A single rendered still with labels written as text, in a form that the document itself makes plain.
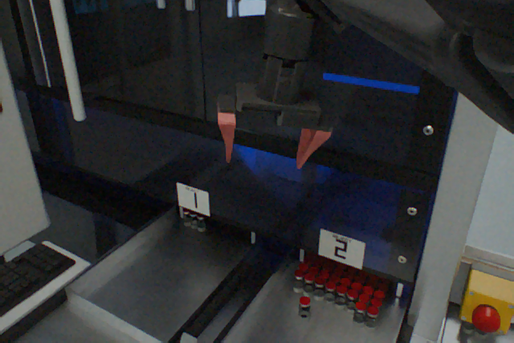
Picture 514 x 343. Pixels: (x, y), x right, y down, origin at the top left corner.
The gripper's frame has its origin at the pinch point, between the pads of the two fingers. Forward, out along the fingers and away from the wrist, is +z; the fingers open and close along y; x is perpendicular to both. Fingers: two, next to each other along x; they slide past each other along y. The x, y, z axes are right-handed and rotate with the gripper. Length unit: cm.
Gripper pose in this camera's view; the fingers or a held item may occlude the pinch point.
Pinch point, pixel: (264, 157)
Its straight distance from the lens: 56.4
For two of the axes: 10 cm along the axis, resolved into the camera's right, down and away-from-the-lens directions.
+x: 1.0, 5.0, -8.6
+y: -9.8, -1.0, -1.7
